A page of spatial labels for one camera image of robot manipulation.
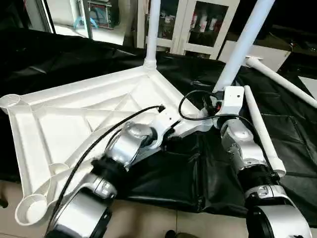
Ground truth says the white plastic table leg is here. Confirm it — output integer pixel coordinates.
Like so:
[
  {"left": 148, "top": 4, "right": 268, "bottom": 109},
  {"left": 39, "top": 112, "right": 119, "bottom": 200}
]
[
  {"left": 243, "top": 85, "right": 287, "bottom": 179},
  {"left": 245, "top": 56, "right": 317, "bottom": 109},
  {"left": 214, "top": 0, "right": 276, "bottom": 95},
  {"left": 144, "top": 0, "right": 162, "bottom": 70}
]

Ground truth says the white drawer unit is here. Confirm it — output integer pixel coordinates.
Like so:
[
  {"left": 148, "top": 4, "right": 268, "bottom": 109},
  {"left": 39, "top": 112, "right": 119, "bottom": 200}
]
[{"left": 218, "top": 40, "right": 293, "bottom": 73}]

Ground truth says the white glass-door cabinet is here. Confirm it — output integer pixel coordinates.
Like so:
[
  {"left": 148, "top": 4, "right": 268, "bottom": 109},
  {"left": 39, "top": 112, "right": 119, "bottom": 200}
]
[{"left": 136, "top": 0, "right": 241, "bottom": 60}]

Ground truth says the black work mat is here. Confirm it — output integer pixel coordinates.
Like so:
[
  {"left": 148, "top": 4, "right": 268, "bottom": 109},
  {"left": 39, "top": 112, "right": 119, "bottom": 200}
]
[{"left": 0, "top": 27, "right": 317, "bottom": 229}]

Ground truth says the teal storage box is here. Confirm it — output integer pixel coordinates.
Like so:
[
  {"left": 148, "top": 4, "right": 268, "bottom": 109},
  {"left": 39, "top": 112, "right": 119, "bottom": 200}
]
[{"left": 74, "top": 0, "right": 120, "bottom": 29}]

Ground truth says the white plastic table top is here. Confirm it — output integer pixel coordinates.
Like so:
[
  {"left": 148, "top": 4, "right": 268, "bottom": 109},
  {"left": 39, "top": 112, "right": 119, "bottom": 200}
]
[{"left": 0, "top": 60, "right": 214, "bottom": 227}]

